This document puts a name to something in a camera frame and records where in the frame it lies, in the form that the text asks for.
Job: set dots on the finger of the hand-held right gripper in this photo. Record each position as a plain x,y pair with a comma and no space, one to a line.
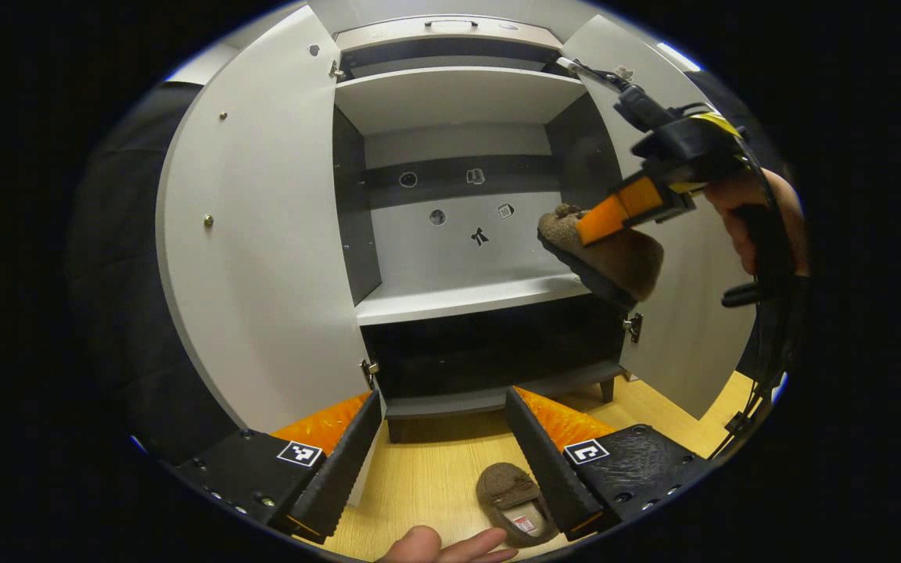
615,207

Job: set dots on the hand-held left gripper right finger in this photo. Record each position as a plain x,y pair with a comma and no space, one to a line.
548,469

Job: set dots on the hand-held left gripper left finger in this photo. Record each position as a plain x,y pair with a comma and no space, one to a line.
341,469

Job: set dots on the brown fuzzy shoe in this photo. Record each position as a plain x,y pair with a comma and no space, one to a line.
509,481
622,266

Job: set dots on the grey cabinet door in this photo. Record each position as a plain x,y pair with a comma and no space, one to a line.
263,234
693,336

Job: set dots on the grey shoe cabinet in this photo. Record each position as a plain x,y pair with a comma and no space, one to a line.
458,299

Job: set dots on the ceiling light panel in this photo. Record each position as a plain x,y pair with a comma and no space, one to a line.
679,56

